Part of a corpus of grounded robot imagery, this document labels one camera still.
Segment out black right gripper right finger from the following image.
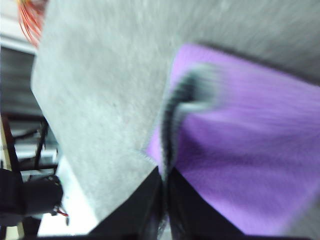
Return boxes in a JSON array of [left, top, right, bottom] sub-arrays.
[[166, 168, 251, 237]]

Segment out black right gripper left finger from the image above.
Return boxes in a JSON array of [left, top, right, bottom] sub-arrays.
[[88, 166, 164, 236]]

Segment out purple towel with grey hem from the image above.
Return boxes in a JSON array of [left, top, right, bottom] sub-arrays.
[[140, 42, 320, 237]]

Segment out grey table cloth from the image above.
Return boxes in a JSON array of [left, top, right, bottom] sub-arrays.
[[30, 0, 320, 237]]

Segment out black device with red wires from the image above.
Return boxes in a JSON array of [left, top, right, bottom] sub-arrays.
[[0, 166, 70, 227]]

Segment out black metal frame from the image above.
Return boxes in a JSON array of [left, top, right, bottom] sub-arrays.
[[0, 111, 60, 176]]

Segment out orange cable bundle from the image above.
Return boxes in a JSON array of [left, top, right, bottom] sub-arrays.
[[15, 0, 49, 49]]

